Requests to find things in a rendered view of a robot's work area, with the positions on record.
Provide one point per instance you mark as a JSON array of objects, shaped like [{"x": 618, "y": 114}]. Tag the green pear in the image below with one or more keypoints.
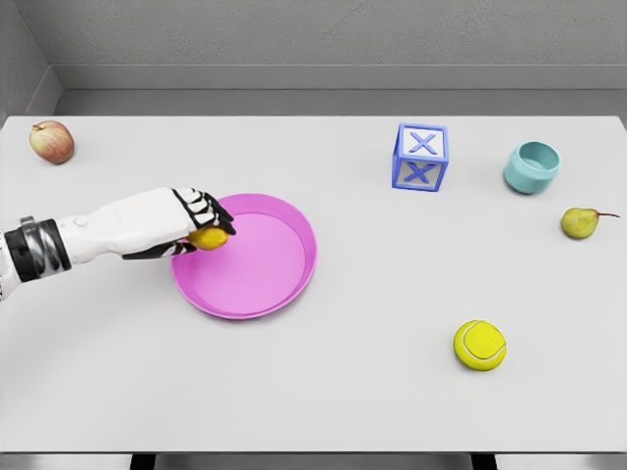
[{"x": 580, "y": 223}]

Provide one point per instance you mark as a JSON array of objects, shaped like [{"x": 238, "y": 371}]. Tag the yellow tennis ball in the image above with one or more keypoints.
[{"x": 479, "y": 345}]

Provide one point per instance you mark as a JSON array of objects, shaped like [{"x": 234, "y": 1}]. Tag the teal cup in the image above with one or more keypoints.
[{"x": 531, "y": 168}]

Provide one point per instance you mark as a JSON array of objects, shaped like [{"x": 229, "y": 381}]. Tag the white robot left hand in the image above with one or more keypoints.
[{"x": 152, "y": 218}]

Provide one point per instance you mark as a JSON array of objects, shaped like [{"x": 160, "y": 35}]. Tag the red-green apple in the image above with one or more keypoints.
[{"x": 51, "y": 142}]

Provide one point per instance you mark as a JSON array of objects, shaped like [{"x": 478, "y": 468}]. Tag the blue letter X block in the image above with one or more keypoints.
[{"x": 420, "y": 157}]

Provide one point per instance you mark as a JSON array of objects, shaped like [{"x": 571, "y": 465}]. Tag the yellow lemon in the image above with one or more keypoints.
[{"x": 209, "y": 238}]

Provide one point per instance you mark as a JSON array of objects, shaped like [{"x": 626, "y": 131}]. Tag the pink round plate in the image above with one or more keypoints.
[{"x": 250, "y": 262}]

